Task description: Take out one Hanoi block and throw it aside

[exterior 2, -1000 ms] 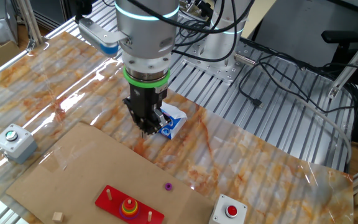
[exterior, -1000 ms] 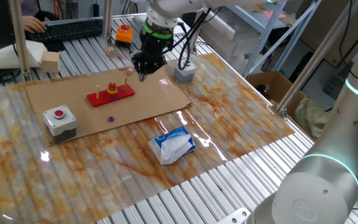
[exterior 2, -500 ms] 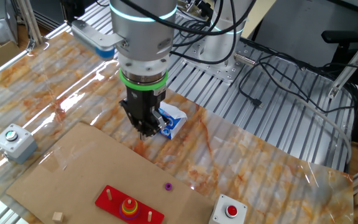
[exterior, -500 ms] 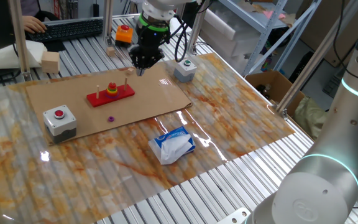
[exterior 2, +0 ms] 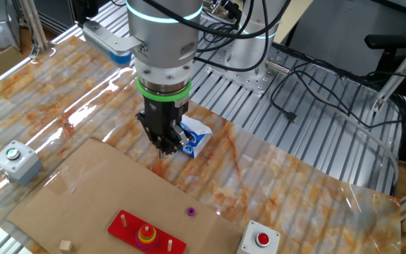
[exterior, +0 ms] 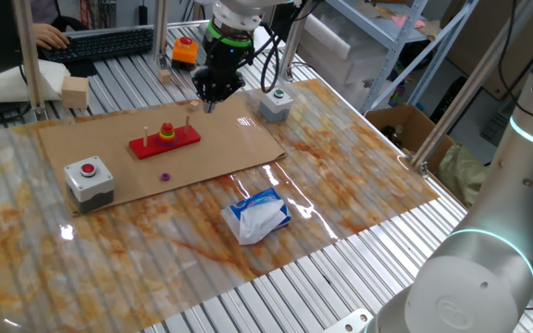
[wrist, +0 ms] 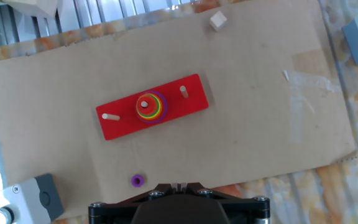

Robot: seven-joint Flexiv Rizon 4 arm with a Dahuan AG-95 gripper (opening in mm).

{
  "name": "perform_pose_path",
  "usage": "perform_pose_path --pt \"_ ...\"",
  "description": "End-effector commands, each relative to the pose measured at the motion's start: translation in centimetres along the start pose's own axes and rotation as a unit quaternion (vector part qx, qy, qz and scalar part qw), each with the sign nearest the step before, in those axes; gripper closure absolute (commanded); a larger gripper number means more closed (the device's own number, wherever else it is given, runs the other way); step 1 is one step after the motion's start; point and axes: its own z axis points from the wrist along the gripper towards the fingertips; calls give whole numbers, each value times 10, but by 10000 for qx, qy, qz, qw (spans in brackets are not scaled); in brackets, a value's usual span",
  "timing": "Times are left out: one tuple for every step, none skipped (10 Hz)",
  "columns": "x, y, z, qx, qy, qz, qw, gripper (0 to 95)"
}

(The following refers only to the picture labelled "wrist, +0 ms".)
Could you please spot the red Hanoi base with pegs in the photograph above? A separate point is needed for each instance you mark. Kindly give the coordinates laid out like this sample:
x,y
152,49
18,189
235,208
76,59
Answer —
x,y
120,127

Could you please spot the red push button box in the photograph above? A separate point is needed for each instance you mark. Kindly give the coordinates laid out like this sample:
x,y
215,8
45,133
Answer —
x,y
26,199

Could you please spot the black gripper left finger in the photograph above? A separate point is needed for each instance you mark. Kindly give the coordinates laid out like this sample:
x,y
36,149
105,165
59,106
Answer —
x,y
163,189

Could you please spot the small wooden cube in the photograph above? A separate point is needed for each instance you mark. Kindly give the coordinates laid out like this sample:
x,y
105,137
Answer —
x,y
218,21

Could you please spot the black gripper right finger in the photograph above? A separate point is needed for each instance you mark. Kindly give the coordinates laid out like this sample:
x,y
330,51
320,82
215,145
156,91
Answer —
x,y
197,189

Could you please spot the brown cardboard sheet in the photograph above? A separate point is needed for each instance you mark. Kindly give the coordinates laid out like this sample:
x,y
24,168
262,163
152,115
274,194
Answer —
x,y
244,124

